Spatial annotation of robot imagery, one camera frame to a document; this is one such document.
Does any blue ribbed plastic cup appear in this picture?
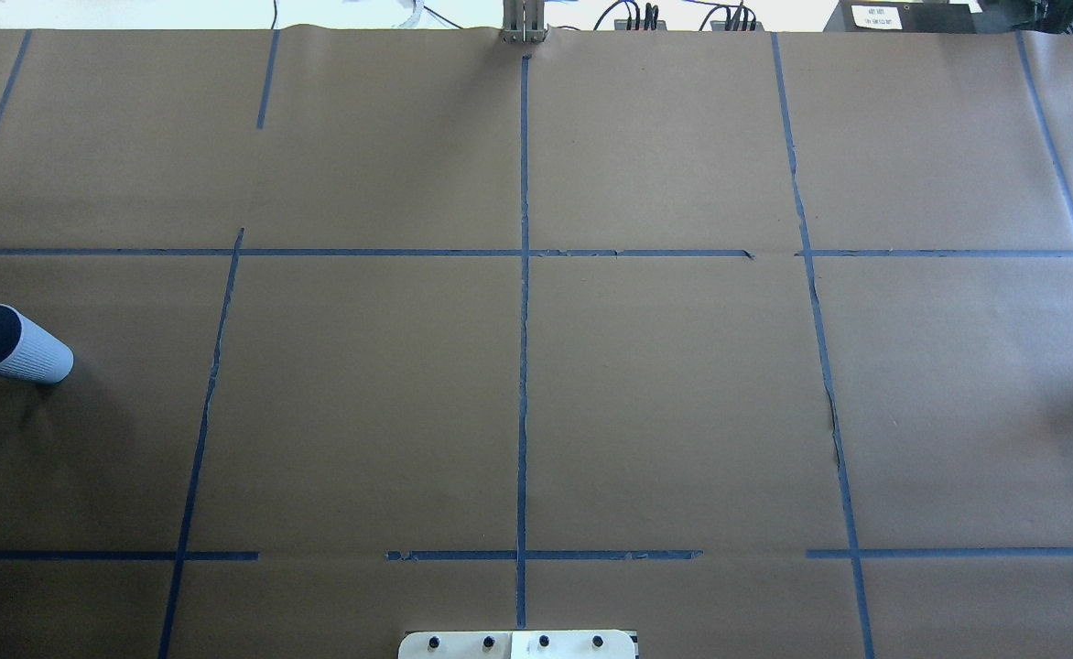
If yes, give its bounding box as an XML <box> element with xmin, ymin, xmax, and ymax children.
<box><xmin>0</xmin><ymin>304</ymin><xmax>75</xmax><ymax>385</ymax></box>

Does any white mounting pillar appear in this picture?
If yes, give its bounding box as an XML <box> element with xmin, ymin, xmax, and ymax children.
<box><xmin>397</xmin><ymin>629</ymin><xmax>640</xmax><ymax>658</ymax></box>

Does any black power box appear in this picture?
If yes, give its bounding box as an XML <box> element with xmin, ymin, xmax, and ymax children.
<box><xmin>822</xmin><ymin>1</ymin><xmax>978</xmax><ymax>34</ymax></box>

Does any aluminium frame post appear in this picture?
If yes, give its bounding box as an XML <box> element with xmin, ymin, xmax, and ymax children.
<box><xmin>500</xmin><ymin>0</ymin><xmax>548</xmax><ymax>43</ymax></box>

